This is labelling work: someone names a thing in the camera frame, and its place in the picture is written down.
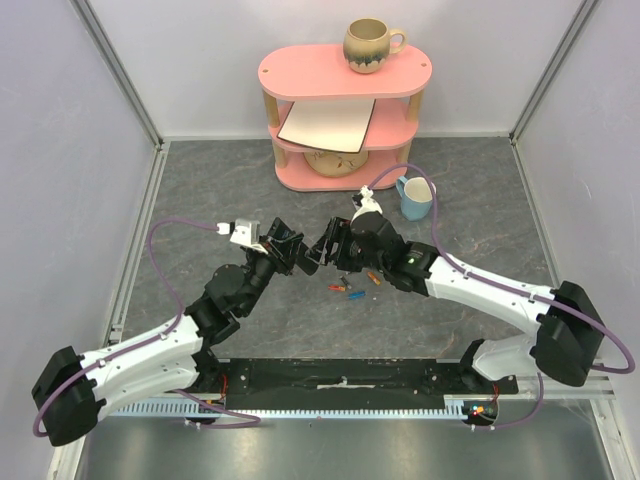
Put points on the beige bird-painted bowl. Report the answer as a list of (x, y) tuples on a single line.
[(335, 164)]

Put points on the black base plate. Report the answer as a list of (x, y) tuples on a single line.
[(263, 383)]

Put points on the beige ceramic mug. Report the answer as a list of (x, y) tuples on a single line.
[(368, 43)]

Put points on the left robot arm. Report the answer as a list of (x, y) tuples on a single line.
[(75, 391)]

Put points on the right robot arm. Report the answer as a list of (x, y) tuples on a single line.
[(559, 329)]

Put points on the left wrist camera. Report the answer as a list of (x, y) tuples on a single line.
[(242, 232)]

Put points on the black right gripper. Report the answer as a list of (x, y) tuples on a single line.
[(338, 243)]

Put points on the black gold battery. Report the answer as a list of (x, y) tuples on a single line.
[(345, 282)]

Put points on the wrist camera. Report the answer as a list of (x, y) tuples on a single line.
[(364, 202), (242, 232)]

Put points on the white cable duct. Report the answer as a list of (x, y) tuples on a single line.
[(179, 407)]

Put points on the pink three-tier shelf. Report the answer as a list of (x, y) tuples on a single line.
[(320, 72)]

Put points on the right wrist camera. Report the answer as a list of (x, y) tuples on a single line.
[(364, 202)]

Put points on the white square plate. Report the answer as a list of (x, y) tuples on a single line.
[(331, 125)]

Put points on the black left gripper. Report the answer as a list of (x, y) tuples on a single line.
[(283, 250)]

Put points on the light blue mug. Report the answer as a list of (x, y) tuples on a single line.
[(415, 196)]

